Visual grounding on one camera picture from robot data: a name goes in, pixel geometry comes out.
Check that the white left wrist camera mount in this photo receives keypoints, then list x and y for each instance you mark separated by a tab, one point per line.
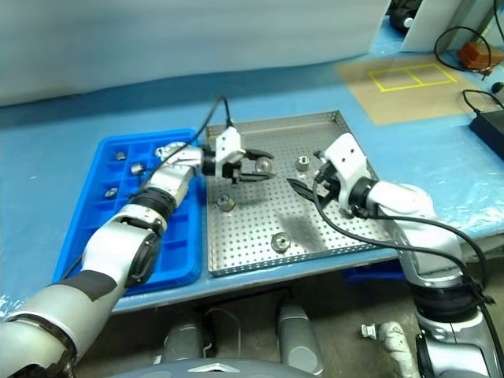
228	145

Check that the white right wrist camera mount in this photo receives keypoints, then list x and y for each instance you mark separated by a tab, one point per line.
348	165

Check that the small metal clip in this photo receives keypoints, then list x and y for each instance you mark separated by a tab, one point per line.
369	330

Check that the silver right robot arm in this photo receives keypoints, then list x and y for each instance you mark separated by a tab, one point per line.
397	197

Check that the white upright board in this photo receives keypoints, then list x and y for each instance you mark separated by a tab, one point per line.
429	23

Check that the dark grey right robot leg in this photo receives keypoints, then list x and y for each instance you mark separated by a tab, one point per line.
299	338

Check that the orange brown block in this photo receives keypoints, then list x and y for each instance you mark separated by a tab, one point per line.
474	55

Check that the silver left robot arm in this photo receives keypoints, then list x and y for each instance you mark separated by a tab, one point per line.
106	244

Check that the brown cardboard sheet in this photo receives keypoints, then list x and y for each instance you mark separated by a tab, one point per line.
393	106

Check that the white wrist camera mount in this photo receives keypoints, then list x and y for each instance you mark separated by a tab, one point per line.
348	165
228	145

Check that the grey robot torso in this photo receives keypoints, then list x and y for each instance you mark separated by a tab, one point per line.
220	368

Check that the white speckled pipe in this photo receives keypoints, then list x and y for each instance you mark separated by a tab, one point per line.
395	346

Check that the blue compartment tray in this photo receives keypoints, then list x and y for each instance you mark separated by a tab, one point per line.
177	260

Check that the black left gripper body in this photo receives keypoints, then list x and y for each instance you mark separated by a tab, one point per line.
233	171

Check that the small black knob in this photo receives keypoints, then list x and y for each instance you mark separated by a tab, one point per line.
498	86

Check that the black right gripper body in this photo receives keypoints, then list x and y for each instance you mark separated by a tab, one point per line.
328	183

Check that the blue bin under table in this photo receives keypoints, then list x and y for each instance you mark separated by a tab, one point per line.
374	272

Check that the perforated steel tray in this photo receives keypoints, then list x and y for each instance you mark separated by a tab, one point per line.
252	232

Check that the black power adapter box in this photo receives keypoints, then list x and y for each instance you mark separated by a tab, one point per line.
490	126

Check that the black round object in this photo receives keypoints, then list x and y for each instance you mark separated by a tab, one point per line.
397	17

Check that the small metal roller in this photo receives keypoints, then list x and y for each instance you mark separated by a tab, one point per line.
160	151
225	202
120	155
136	168
303	163
263	164
111	192
280	241

